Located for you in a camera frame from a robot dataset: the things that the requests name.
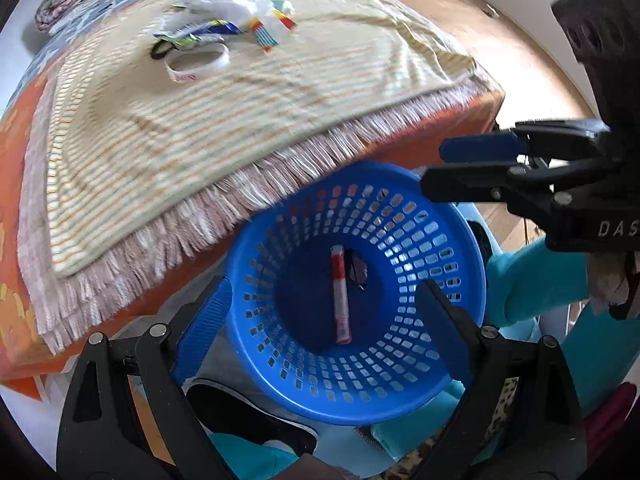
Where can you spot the blue checked bed sheet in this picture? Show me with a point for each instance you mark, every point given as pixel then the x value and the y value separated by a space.
pixel 95 20

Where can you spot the red white tube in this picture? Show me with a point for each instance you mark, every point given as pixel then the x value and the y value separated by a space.
pixel 341 295

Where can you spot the orange floral bed sheet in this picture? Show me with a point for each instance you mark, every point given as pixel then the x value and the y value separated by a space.
pixel 15 170

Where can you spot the white tape roll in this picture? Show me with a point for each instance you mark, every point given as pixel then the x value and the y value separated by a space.
pixel 220 60

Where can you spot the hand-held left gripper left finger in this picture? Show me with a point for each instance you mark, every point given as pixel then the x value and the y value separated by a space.
pixel 205 320

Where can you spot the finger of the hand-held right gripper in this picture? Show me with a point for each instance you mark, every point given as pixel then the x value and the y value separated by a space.
pixel 480 146
pixel 465 182

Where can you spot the leopard print cloth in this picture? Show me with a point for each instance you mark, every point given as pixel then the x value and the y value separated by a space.
pixel 505 410

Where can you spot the person's right forearm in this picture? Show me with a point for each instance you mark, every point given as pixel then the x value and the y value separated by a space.
pixel 605 280

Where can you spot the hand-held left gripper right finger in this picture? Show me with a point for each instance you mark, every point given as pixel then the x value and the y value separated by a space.
pixel 440 325

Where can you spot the colourful striped plastic packet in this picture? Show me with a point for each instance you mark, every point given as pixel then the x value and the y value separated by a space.
pixel 260 30

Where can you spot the blue plastic basket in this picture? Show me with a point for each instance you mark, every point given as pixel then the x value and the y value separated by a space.
pixel 300 360

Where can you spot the dark red cloth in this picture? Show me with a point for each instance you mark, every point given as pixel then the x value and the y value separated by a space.
pixel 610 420

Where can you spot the yellow striped fringed blanket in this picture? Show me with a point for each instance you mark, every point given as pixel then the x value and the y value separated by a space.
pixel 250 110

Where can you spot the black shoe with white sole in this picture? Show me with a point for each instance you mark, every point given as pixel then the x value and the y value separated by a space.
pixel 240 410

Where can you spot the blue and yellow wrapper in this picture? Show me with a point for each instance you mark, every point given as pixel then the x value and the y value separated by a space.
pixel 210 27

